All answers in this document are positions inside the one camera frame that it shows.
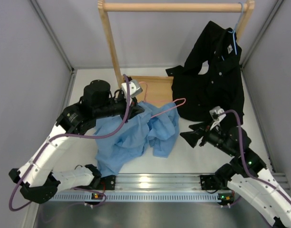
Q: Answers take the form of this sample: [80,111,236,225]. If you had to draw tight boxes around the light blue shirt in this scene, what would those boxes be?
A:
[95,102,179,177]

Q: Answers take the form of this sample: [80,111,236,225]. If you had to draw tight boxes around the slotted grey cable duct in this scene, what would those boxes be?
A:
[50,191,223,203]

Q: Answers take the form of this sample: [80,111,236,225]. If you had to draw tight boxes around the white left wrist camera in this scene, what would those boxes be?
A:
[121,79,143,98]

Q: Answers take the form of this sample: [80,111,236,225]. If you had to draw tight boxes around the blue wire hanger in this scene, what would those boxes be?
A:
[221,2,244,61]

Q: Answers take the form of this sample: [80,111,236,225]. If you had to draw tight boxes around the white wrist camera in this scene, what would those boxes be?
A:
[209,106,226,130]
[121,79,143,98]

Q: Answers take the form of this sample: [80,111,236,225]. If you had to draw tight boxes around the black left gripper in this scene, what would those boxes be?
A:
[94,93,145,123]

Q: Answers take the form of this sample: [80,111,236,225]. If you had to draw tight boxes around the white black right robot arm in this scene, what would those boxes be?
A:
[180,122,291,228]

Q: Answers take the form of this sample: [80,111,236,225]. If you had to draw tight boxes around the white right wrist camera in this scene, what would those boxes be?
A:
[209,106,226,130]

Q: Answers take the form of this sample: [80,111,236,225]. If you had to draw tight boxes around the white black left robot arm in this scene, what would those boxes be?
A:
[9,77,144,204]

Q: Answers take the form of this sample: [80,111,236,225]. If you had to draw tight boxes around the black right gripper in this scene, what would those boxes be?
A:
[180,116,236,157]

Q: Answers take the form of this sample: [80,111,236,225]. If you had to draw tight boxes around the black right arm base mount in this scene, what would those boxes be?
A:
[200,174,229,193]

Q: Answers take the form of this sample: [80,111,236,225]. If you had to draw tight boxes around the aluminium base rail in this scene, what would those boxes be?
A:
[100,172,291,190]

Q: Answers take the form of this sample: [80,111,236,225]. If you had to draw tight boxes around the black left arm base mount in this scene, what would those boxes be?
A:
[89,175,116,190]

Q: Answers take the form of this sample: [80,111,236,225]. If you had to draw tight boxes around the black shirt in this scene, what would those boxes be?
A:
[166,21,244,122]

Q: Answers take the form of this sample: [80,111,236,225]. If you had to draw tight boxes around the pink wire hanger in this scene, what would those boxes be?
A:
[139,81,186,118]

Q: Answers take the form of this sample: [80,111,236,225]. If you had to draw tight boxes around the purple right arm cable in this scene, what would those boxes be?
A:
[214,109,291,209]

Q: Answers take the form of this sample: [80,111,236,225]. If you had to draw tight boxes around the wooden clothes rack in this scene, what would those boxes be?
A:
[97,0,255,107]

